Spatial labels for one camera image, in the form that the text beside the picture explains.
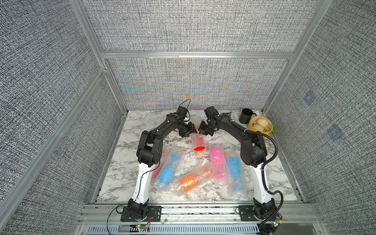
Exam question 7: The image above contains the wrapped red wine glass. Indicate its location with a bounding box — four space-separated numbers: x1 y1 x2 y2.
151 150 168 182

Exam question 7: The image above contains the pink plastic wine glass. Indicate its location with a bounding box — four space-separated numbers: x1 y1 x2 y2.
209 147 232 180

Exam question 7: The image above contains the wrapped blue wine glass left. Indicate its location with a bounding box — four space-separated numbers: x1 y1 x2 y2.
154 149 184 189

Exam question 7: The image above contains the yellow bowl with buns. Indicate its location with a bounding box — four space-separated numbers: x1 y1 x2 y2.
247 116 273 135

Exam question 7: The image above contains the wrapped blue wine glass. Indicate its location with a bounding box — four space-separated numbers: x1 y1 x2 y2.
226 156 247 198
154 149 184 189

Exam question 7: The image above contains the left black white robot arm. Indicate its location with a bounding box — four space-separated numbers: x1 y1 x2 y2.
127 108 196 219

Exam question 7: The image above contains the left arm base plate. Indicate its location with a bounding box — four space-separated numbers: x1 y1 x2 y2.
120 206 162 222

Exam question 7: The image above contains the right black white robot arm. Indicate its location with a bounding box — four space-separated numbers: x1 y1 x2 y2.
199 106 278 221

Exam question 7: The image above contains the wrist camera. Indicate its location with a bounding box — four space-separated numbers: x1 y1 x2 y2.
204 106 219 119
175 106 188 119

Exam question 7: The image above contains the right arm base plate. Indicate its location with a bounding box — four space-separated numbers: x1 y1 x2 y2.
237 205 277 221

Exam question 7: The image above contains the red plastic wine glass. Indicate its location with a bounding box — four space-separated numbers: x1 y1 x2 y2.
192 125 207 152

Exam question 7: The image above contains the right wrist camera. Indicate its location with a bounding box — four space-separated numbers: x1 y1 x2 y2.
204 106 219 119

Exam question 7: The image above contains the wrapped blue wine glass right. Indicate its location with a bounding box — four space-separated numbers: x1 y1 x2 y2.
226 156 247 198

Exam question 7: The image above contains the black mug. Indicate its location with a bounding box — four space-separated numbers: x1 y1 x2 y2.
239 108 256 124

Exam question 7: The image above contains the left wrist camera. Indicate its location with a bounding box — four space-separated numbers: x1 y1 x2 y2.
175 106 188 119

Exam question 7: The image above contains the aluminium front rail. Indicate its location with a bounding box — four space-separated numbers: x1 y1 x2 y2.
78 202 324 225

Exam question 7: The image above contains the wrapped orange wine glass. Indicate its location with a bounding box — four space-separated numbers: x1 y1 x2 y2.
175 164 212 196

